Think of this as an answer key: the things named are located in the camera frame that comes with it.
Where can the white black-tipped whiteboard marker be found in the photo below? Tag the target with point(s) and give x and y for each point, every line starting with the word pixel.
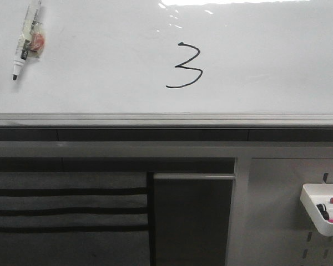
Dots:
pixel 25 40

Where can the dark grey cabinet panel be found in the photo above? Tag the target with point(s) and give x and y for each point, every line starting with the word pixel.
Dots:
pixel 192 218

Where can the grey pegboard panel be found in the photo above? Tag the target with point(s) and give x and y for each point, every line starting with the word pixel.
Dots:
pixel 279 231

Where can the grey slatted shelf unit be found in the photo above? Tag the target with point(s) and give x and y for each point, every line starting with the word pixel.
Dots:
pixel 76 218

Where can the black-capped marker in tray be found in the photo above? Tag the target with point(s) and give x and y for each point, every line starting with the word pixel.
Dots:
pixel 325 207

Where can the white plastic marker tray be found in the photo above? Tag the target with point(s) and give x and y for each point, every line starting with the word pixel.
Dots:
pixel 313 194

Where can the white whiteboard with grey frame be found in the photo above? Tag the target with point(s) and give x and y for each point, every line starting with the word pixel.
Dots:
pixel 170 63

